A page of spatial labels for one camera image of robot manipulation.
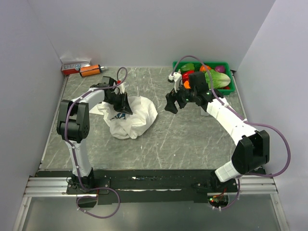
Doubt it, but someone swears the red white cardboard box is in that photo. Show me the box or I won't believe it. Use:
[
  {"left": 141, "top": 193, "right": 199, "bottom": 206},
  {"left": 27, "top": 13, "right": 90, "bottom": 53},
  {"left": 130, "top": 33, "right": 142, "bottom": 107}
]
[{"left": 61, "top": 61, "right": 90, "bottom": 76}]

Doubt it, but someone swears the toy red pepper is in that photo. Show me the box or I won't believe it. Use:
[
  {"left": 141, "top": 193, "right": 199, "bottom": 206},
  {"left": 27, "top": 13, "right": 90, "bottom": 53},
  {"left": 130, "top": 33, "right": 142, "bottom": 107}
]
[{"left": 182, "top": 70, "right": 194, "bottom": 83}]

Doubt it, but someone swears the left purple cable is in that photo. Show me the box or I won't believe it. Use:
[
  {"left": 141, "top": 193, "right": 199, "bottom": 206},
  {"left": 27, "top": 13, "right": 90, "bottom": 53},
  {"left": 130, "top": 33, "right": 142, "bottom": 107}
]
[{"left": 64, "top": 66, "right": 128, "bottom": 219}]

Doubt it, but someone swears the toy orange pepper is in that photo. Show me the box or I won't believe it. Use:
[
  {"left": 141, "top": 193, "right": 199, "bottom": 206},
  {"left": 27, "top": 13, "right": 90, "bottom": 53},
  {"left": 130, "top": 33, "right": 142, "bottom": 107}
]
[{"left": 199, "top": 65, "right": 212, "bottom": 72}]

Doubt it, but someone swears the toy lettuce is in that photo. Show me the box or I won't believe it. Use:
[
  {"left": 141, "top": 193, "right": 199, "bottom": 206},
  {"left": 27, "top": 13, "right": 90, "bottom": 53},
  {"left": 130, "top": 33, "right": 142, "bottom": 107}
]
[{"left": 209, "top": 69, "right": 231, "bottom": 89}]

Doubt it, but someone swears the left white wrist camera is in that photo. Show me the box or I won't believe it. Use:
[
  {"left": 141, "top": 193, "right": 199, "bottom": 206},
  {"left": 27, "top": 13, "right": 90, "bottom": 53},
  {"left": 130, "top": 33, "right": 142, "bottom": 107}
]
[{"left": 115, "top": 80, "right": 129, "bottom": 94}]

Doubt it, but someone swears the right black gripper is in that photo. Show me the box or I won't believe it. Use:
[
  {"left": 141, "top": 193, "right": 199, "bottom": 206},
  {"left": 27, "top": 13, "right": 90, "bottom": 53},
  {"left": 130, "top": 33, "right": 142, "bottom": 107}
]
[{"left": 164, "top": 80, "right": 197, "bottom": 115}]

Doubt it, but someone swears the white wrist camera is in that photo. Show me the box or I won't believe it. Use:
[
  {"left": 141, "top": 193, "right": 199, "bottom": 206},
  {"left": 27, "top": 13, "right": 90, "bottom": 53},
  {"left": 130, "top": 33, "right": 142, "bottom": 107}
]
[
  {"left": 167, "top": 72, "right": 182, "bottom": 92},
  {"left": 115, "top": 80, "right": 129, "bottom": 94}
]

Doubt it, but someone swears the purple cable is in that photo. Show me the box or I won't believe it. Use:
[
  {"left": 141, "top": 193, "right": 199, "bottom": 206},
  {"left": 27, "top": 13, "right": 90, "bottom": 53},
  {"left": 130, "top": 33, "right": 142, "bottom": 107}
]
[
  {"left": 64, "top": 66, "right": 128, "bottom": 219},
  {"left": 172, "top": 55, "right": 291, "bottom": 211}
]

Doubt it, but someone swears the orange cylinder tool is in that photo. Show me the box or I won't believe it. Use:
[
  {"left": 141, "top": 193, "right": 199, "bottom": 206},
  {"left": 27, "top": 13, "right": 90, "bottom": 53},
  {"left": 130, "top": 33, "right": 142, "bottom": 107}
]
[{"left": 79, "top": 64, "right": 106, "bottom": 77}]

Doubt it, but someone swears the toy orange slice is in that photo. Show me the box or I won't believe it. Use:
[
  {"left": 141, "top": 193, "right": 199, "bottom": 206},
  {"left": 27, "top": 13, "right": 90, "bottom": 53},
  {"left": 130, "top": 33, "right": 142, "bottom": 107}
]
[{"left": 183, "top": 80, "right": 191, "bottom": 89}]

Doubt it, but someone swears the aluminium rail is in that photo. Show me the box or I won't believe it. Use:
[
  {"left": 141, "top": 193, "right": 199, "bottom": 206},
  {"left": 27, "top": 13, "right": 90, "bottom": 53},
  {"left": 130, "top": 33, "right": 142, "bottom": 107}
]
[{"left": 24, "top": 176, "right": 278, "bottom": 197}]

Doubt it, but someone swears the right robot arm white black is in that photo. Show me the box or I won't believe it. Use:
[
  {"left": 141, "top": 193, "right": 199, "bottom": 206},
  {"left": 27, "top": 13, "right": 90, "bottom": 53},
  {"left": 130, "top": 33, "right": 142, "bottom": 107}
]
[{"left": 165, "top": 72, "right": 270, "bottom": 192}]

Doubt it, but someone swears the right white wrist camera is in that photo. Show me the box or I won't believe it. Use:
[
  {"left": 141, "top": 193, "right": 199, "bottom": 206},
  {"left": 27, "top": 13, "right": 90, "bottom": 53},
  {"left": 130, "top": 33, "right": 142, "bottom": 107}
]
[{"left": 167, "top": 72, "right": 182, "bottom": 92}]

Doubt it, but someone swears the green plastic bin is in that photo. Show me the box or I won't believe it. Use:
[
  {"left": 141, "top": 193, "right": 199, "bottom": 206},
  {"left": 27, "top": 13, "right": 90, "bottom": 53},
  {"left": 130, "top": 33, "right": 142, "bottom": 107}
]
[{"left": 173, "top": 61, "right": 235, "bottom": 95}]

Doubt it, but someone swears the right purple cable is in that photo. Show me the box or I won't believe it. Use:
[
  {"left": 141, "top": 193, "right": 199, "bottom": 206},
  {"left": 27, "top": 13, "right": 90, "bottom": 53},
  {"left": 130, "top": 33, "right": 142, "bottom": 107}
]
[{"left": 172, "top": 55, "right": 291, "bottom": 211}]

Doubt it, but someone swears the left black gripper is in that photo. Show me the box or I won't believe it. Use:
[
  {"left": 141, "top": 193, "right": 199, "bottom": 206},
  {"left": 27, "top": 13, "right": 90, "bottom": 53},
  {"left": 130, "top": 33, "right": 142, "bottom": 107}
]
[{"left": 105, "top": 91, "right": 133, "bottom": 115}]

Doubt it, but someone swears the toy green pepper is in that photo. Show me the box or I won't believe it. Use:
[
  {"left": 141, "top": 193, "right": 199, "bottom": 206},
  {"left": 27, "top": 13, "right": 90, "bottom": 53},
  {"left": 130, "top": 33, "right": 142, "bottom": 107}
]
[{"left": 180, "top": 63, "right": 195, "bottom": 73}]

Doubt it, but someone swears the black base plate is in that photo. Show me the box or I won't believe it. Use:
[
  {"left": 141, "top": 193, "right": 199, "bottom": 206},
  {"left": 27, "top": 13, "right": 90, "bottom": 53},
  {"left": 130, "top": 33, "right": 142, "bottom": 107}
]
[{"left": 66, "top": 169, "right": 238, "bottom": 205}]

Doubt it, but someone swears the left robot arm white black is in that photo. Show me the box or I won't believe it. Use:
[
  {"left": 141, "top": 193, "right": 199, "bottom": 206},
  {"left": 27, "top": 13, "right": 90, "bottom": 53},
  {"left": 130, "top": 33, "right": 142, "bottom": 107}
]
[{"left": 56, "top": 77, "right": 133, "bottom": 193}]

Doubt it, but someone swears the white t-shirt flower print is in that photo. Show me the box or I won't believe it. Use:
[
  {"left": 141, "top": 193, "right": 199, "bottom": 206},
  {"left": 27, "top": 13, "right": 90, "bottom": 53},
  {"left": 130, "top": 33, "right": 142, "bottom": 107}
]
[{"left": 90, "top": 96, "right": 158, "bottom": 140}]

